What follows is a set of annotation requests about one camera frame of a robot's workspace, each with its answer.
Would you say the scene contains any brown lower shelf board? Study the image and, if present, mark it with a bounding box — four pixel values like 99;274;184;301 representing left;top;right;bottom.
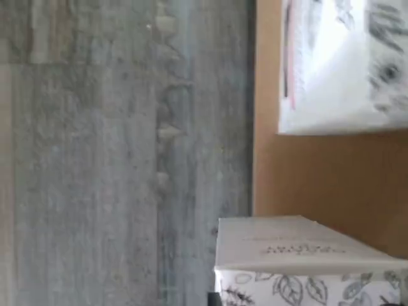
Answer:
252;0;408;267

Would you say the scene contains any white box green strip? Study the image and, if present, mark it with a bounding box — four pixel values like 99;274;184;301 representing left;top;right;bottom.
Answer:
212;215;408;306

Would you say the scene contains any white box pink strip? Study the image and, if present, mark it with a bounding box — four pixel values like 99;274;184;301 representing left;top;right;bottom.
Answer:
276;0;408;137

